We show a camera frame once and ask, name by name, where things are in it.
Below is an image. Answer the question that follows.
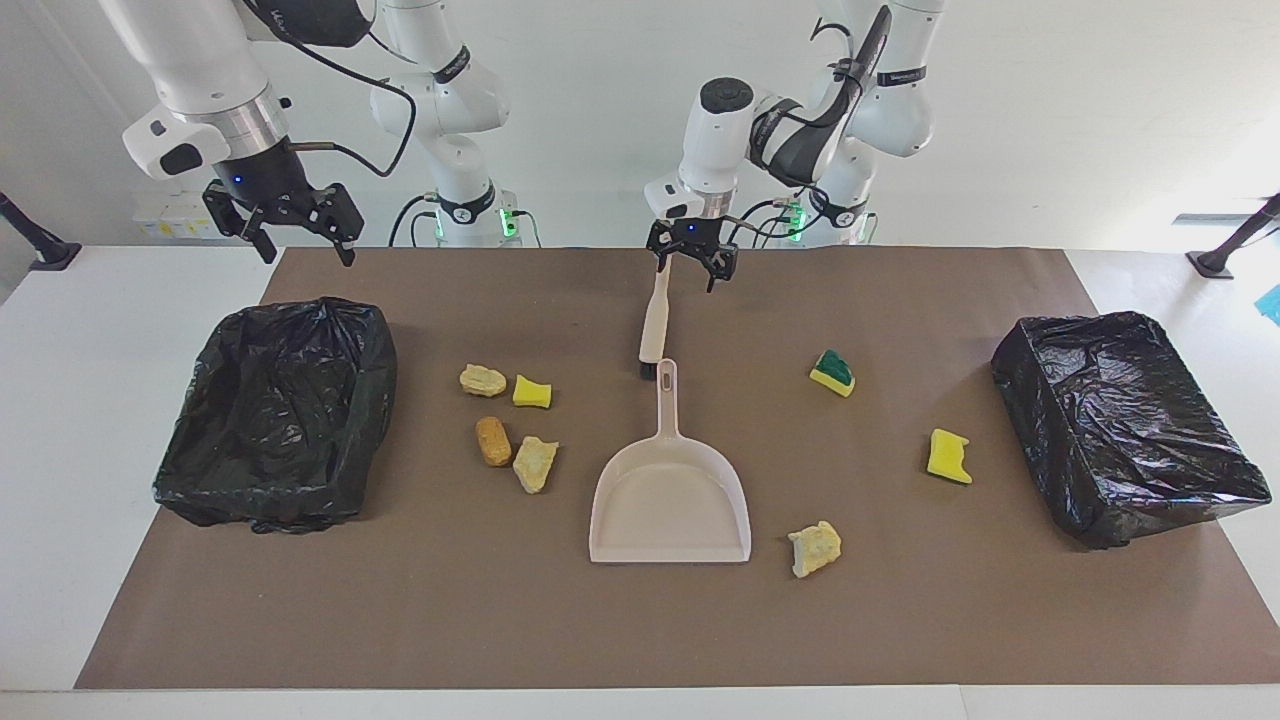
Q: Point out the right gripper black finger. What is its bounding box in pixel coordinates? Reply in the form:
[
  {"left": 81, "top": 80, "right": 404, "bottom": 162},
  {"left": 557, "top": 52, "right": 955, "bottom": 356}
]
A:
[
  {"left": 203, "top": 181, "right": 278, "bottom": 265},
  {"left": 298, "top": 183, "right": 364, "bottom": 267}
]

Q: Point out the beige hand brush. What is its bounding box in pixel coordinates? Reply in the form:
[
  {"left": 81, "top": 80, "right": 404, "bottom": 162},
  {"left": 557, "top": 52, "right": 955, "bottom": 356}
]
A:
[{"left": 638, "top": 258, "right": 675, "bottom": 379}]

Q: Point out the green and yellow sponge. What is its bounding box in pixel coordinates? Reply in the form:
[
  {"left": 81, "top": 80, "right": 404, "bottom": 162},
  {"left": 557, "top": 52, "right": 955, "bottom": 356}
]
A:
[{"left": 810, "top": 350, "right": 857, "bottom": 398}]

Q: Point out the beige plastic dustpan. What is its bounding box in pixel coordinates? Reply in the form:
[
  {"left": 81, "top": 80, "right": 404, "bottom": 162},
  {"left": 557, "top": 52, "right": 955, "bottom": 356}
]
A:
[{"left": 588, "top": 358, "right": 753, "bottom": 564}]

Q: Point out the black bag lined bin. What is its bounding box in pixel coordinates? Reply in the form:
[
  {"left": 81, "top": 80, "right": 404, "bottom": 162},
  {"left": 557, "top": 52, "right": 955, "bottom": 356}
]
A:
[
  {"left": 990, "top": 311, "right": 1273, "bottom": 550},
  {"left": 152, "top": 296, "right": 399, "bottom": 535}
]

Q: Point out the black stand foot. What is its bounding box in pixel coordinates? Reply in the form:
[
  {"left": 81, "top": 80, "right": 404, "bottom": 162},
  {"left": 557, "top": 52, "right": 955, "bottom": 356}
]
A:
[
  {"left": 0, "top": 190, "right": 83, "bottom": 272},
  {"left": 1185, "top": 193, "right": 1280, "bottom": 280}
]

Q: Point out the brown foam chunk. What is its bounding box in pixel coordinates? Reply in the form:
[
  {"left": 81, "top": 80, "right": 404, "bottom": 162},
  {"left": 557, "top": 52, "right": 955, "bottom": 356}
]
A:
[{"left": 476, "top": 417, "right": 513, "bottom": 467}]

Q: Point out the brown table mat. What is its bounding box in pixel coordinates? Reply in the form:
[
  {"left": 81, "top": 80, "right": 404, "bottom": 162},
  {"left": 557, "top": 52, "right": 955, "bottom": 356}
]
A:
[{"left": 75, "top": 247, "right": 1280, "bottom": 691}]

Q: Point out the black base cable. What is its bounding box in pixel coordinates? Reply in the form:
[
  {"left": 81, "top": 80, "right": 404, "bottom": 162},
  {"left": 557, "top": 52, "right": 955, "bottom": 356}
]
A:
[{"left": 388, "top": 195, "right": 441, "bottom": 248}]

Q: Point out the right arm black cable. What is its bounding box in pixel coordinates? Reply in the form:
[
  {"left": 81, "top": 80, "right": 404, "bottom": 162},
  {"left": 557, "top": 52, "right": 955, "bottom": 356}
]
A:
[{"left": 240, "top": 0, "right": 418, "bottom": 179}]

